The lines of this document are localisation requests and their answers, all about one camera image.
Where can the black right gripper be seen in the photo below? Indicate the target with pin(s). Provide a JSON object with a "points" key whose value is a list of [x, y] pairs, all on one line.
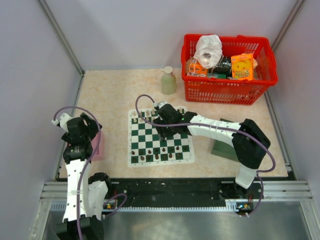
{"points": [[161, 129]]}

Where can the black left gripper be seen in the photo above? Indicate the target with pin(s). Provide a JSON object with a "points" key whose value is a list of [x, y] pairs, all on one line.
{"points": [[93, 127]]}

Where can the green white chess mat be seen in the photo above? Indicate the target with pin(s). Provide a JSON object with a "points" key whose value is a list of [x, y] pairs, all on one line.
{"points": [[145, 148]]}

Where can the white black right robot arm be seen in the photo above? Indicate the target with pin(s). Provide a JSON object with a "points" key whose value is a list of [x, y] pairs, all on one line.
{"points": [[248, 140]]}

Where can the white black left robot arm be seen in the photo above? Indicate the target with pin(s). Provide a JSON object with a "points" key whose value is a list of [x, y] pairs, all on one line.
{"points": [[82, 219]]}

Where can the pink rectangular tray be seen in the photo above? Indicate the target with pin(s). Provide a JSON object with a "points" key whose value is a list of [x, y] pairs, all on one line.
{"points": [[100, 152]]}

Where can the green lotion bottle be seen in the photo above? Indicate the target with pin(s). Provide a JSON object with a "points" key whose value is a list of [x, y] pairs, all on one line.
{"points": [[168, 81]]}

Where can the red plastic basket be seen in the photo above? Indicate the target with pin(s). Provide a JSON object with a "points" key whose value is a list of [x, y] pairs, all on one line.
{"points": [[217, 85]]}

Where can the orange white packet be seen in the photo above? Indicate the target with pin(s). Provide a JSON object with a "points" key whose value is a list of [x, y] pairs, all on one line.
{"points": [[195, 69]]}

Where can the green square tray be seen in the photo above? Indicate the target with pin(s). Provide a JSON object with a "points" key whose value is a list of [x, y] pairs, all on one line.
{"points": [[224, 150]]}

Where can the black wrapped package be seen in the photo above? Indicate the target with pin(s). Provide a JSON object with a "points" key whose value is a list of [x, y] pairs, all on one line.
{"points": [[223, 67]]}

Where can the white plastic bag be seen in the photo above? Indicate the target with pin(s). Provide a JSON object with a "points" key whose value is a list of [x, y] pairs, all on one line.
{"points": [[208, 51]]}

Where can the orange snack box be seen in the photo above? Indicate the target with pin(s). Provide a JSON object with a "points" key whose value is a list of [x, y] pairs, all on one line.
{"points": [[242, 67]]}

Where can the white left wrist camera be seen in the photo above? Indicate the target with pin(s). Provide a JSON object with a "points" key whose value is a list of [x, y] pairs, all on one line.
{"points": [[62, 120]]}

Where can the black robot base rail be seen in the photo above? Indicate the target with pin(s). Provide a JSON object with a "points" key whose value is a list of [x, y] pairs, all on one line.
{"points": [[180, 192]]}

